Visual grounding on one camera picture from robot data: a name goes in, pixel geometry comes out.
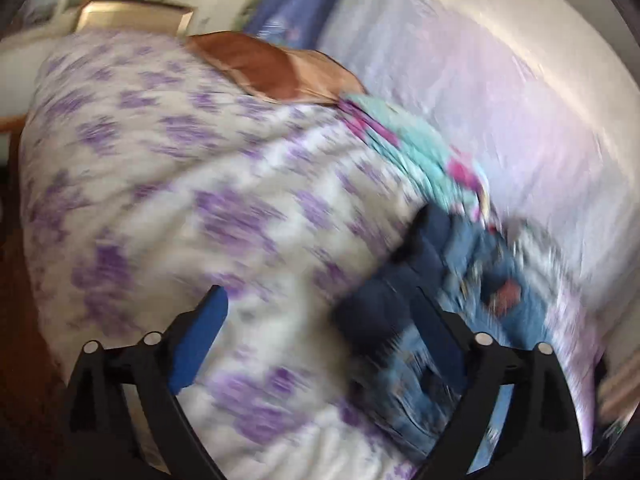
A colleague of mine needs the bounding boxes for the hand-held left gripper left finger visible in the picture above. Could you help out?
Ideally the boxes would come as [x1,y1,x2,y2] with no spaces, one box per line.
[64,285,230,480]

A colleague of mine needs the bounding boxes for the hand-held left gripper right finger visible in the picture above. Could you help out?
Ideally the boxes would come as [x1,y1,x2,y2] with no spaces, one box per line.
[409,294,587,480]

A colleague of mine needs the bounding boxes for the blue denim pants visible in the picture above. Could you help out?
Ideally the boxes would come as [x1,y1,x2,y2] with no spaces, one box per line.
[332,205,557,467]

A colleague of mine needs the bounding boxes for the purple floral bedspread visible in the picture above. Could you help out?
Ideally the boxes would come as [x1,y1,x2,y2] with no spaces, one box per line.
[20,29,607,480]

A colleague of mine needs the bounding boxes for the folded teal pink floral quilt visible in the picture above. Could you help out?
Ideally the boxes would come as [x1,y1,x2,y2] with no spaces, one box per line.
[340,92,494,222]

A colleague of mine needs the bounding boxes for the white embossed headboard cover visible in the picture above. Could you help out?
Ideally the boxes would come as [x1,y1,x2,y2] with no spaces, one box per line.
[315,0,640,322]

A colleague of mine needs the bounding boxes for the brown satin pillow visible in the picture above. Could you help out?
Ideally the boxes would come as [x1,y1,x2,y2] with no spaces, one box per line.
[186,31,369,107]

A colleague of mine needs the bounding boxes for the blue patterned hanging cloth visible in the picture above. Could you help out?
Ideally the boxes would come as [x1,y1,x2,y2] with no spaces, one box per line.
[244,0,362,54]

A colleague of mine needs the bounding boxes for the light wooden frame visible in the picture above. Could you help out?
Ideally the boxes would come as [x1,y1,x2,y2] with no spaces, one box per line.
[75,1,195,36]

